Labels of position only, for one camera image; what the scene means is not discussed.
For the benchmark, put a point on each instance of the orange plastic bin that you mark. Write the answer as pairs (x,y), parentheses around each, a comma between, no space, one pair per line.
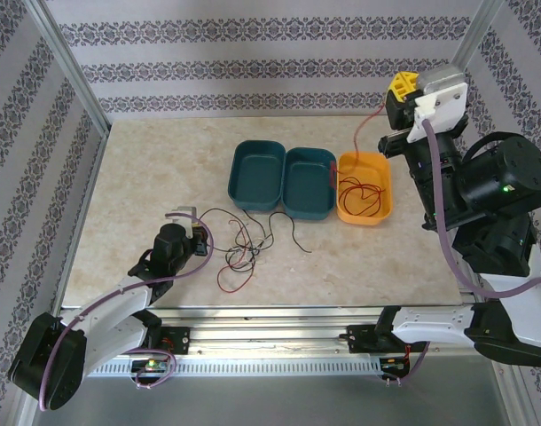
(363,221)

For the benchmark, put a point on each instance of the small controller board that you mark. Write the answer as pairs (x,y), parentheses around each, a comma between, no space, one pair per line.
(151,365)
(394,363)

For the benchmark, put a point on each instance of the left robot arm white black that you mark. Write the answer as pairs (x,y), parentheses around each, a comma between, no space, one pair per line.
(115,302)

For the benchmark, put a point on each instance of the aluminium frame post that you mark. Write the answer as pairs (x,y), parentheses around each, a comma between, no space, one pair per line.
(72,57)
(464,44)

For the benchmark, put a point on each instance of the aluminium mounting rail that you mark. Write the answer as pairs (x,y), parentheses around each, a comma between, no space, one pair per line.
(270,337)

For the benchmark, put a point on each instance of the teal plastic bin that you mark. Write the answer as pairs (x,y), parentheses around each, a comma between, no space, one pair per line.
(253,177)
(308,186)

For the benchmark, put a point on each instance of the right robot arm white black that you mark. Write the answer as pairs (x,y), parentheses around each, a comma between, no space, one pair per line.
(430,326)

